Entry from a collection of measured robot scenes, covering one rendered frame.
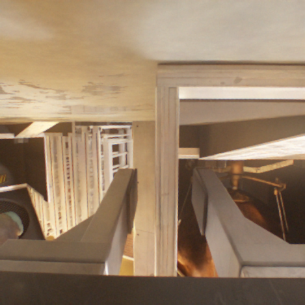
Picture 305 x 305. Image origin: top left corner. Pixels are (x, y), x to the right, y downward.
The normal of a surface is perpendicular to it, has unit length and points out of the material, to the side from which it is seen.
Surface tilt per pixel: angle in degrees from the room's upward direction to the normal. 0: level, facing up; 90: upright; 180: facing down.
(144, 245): 90
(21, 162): 90
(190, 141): 92
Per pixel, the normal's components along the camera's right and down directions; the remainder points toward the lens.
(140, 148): -0.40, 0.12
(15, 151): 0.70, 0.10
